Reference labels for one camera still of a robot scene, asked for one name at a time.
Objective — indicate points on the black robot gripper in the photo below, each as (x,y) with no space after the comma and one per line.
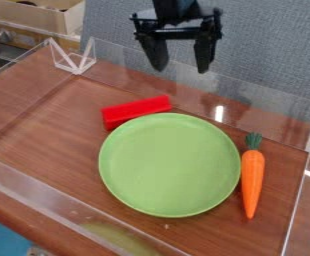
(198,25)

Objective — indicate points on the orange toy carrot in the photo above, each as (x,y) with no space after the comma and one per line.
(252,174)

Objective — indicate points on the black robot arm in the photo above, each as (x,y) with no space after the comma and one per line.
(173,8)

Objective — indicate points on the red wedge block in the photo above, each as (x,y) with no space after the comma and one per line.
(118,114)

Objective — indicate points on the cardboard box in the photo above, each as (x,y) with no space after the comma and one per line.
(54,15)

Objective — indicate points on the green round plate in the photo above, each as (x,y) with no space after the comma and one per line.
(170,165)

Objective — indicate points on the wooden shelf with knob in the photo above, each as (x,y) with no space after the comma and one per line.
(19,38)

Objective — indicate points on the clear acrylic enclosure wall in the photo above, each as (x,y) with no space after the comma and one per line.
(51,134)

